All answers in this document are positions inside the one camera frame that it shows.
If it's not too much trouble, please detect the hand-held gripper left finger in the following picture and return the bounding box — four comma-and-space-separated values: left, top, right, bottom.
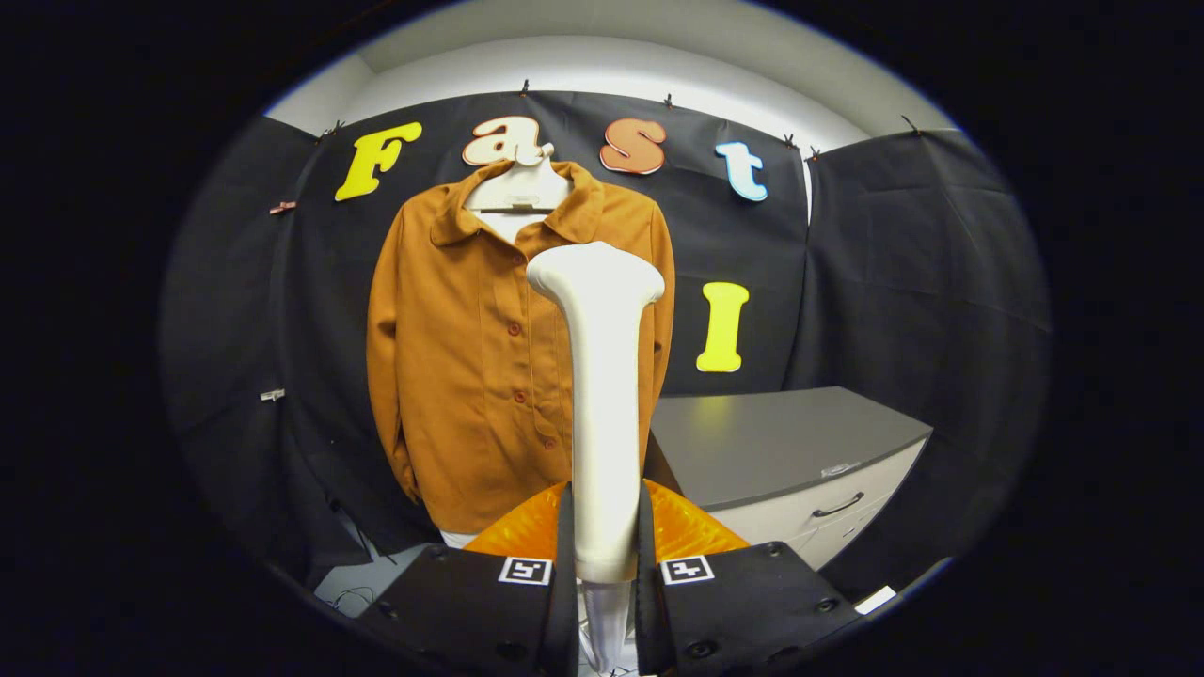
356, 481, 580, 677

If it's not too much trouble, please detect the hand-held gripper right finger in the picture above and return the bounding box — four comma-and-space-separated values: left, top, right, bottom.
636, 480, 862, 677

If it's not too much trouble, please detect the white garment steamer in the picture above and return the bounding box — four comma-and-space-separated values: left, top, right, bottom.
526, 242, 666, 584

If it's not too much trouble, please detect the orange button shirt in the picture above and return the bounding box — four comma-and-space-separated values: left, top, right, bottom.
366, 160, 676, 535

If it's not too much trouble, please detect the grey cabinet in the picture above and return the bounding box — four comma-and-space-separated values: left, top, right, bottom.
644, 386, 934, 572

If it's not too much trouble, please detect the white mannequin torso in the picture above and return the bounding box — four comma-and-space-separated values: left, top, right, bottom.
440, 143, 573, 549

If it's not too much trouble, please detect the black backdrop cloth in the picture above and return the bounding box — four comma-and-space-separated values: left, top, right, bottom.
160, 91, 1052, 589

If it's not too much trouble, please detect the row of black cloth clips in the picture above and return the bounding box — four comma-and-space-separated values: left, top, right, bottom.
320, 79, 923, 159

